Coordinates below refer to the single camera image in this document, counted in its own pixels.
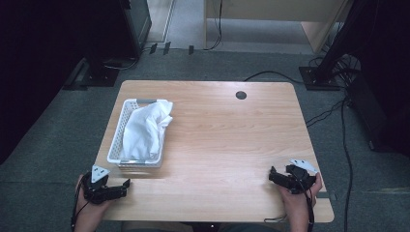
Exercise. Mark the black box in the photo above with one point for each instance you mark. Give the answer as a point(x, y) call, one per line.
point(370, 112)

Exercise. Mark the person's right hand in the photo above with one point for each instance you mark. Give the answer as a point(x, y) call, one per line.
point(299, 204)

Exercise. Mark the black flat stand base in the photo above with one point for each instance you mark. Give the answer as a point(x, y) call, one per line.
point(96, 77)

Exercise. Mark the white plastic basket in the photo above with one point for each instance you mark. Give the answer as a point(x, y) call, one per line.
point(116, 138)

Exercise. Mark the black table grommet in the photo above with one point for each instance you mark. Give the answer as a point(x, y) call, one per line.
point(241, 95)

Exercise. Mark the person's dark clothing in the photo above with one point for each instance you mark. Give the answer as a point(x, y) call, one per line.
point(206, 227)

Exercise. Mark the person's left hand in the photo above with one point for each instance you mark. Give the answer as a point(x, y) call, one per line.
point(89, 211)

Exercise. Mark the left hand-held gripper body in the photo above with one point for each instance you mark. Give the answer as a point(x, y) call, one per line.
point(95, 190)

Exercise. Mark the black computer tower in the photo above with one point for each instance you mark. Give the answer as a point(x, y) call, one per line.
point(138, 22)

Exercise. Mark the small black floor block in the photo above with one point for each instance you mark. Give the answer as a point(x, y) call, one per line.
point(166, 48)
point(191, 50)
point(153, 48)

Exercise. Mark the white cloth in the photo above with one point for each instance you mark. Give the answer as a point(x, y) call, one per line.
point(145, 132)

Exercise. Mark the black stand with square base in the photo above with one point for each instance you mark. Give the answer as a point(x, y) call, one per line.
point(322, 77)

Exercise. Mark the light wooden desk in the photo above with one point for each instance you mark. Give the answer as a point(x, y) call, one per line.
point(274, 9)

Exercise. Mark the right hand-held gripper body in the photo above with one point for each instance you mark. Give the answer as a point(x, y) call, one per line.
point(299, 180)

